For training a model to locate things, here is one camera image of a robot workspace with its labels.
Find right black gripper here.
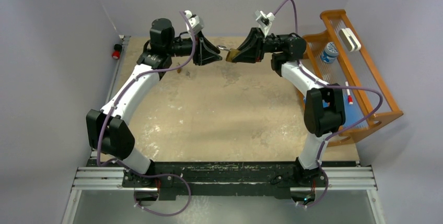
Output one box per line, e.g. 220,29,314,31
231,27,290,64

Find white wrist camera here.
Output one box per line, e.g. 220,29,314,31
254,10,275,37
184,10,204,34

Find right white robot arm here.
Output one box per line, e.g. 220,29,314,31
226,28,346,186

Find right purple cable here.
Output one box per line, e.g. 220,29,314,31
273,0,384,209

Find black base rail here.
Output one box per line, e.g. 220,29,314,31
86,158,357,203

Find red emergency button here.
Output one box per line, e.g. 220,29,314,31
111,44,123,60

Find red white marker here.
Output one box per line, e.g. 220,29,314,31
345,81,354,105

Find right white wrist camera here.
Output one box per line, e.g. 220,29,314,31
254,10,275,37

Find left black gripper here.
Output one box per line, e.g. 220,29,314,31
166,30,222,66

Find aluminium frame rails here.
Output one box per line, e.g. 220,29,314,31
63,54,378,223

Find orange wooden rack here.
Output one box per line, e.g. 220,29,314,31
302,9,404,146

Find blue notebook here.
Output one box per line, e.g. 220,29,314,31
303,96,365,132

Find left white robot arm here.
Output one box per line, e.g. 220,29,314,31
86,10,222,187

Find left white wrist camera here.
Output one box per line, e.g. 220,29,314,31
184,10,204,34

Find white eraser block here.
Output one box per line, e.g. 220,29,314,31
339,28,362,52

